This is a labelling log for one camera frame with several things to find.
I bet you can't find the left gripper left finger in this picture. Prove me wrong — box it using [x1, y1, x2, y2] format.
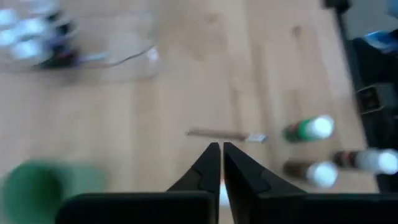
[55, 142, 222, 224]

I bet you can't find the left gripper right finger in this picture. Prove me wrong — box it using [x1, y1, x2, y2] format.
[222, 142, 398, 224]

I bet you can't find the brown small paint bottle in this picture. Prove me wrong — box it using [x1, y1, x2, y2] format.
[282, 159, 339, 189]

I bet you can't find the green small paint bottle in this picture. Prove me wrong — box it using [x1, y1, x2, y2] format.
[282, 114, 335, 144]

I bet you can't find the grey small paint bottle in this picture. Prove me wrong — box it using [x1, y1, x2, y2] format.
[331, 147, 398, 175]

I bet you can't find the red small paint bottle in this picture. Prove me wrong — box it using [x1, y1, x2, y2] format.
[9, 39, 80, 68]

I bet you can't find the lavender small paint bottle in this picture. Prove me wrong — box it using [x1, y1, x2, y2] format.
[14, 17, 75, 47]

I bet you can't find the black small paint bottle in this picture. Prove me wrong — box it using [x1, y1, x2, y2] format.
[0, 29, 22, 47]

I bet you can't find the green plastic cup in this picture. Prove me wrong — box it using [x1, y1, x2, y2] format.
[0, 158, 106, 224]

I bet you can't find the clear plastic bin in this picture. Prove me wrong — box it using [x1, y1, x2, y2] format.
[0, 0, 161, 80]

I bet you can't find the wooden handle flat paintbrush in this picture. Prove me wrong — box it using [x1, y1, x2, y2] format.
[185, 128, 269, 144]

